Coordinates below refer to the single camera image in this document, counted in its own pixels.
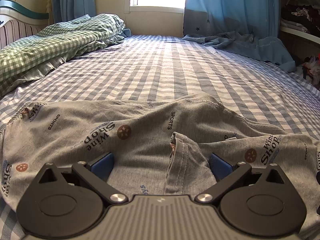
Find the blue star curtain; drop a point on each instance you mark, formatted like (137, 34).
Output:
(75, 0)
(225, 5)

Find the striped headboard with teal trim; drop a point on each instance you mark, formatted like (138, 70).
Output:
(15, 32)

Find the small blue cloth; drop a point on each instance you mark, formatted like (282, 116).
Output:
(126, 33)

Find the pile of mixed clothes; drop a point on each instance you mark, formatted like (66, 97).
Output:
(311, 68)

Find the dark clothes heap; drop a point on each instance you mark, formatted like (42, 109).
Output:
(300, 13)

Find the blue checked bed sheet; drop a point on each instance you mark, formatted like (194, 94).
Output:
(162, 67)

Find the grey printed t-shirt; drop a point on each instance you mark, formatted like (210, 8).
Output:
(150, 130)

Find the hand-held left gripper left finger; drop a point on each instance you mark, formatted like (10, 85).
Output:
(103, 165)

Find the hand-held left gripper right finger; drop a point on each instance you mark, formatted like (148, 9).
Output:
(221, 165)

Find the white shelf unit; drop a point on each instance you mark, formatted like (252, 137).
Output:
(297, 31)

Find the green checked quilt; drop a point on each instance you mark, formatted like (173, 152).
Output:
(50, 47)

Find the folded white clothes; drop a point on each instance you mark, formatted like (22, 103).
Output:
(291, 25)

